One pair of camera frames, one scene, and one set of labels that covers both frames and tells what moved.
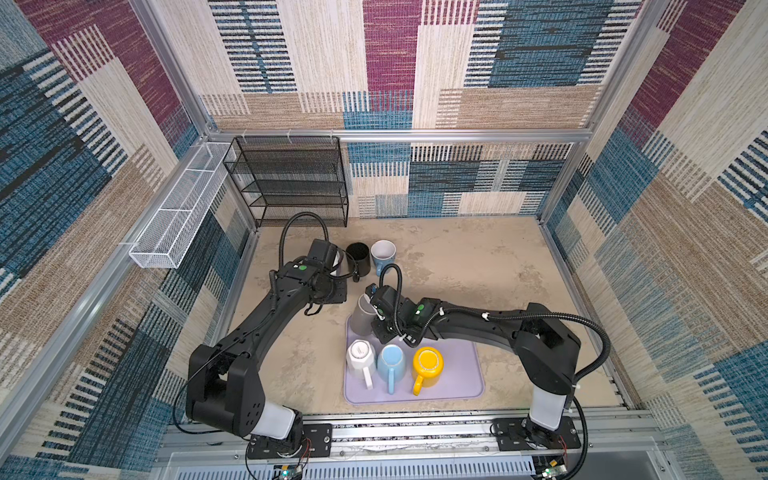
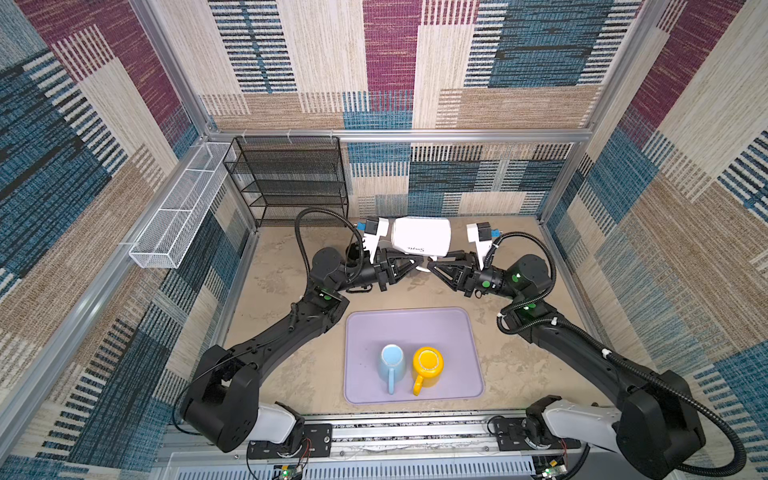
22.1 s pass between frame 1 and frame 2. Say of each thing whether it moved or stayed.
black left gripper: moved
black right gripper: moved
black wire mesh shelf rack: stayed
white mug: moved
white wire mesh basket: stayed
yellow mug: stayed
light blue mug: stayed
